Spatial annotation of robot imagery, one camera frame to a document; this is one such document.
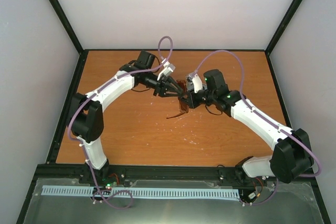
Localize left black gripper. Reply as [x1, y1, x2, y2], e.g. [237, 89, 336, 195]
[142, 70, 182, 97]

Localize brown sunglasses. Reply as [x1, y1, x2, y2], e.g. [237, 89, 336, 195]
[166, 80, 189, 119]

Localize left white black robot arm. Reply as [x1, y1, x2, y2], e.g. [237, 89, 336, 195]
[67, 51, 184, 184]

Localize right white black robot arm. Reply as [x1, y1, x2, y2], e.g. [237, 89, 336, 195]
[182, 69, 314, 183]

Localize left green controller board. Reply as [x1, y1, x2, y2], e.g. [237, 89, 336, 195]
[105, 182, 118, 190]

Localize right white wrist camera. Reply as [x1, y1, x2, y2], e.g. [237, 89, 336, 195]
[186, 73, 204, 93]

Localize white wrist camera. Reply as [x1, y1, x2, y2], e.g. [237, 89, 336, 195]
[186, 73, 204, 93]
[157, 61, 175, 81]

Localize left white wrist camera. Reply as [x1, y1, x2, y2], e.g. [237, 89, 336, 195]
[157, 61, 175, 81]

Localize light blue slotted cable duct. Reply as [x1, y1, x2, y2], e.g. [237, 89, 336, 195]
[41, 185, 239, 200]

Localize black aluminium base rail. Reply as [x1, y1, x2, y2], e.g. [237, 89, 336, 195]
[35, 163, 314, 185]

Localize left black frame post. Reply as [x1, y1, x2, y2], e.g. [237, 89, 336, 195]
[33, 0, 85, 55]

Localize black frame post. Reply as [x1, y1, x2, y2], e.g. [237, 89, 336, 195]
[33, 0, 85, 55]
[265, 0, 321, 51]

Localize right black frame post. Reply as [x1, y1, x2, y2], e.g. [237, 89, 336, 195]
[265, 0, 321, 51]

